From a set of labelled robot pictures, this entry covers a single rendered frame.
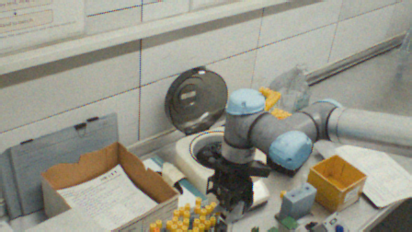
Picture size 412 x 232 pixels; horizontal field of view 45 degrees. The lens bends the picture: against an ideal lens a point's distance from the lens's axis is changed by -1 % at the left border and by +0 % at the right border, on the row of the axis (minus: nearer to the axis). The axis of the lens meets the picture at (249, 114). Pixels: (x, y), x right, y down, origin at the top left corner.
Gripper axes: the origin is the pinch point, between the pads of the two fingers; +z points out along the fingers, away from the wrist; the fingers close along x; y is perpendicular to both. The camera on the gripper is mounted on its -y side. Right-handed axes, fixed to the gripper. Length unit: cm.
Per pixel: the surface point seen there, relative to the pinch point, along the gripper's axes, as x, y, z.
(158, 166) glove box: -35.8, -5.6, 10.6
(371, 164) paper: 3, -69, 16
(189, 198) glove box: -19.5, -3.8, 10.6
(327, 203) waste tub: 4.8, -38.9, 14.9
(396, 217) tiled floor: -6, -158, 105
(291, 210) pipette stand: 2.0, -23.0, 10.5
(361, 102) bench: -24, -106, 18
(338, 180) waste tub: 0, -52, 16
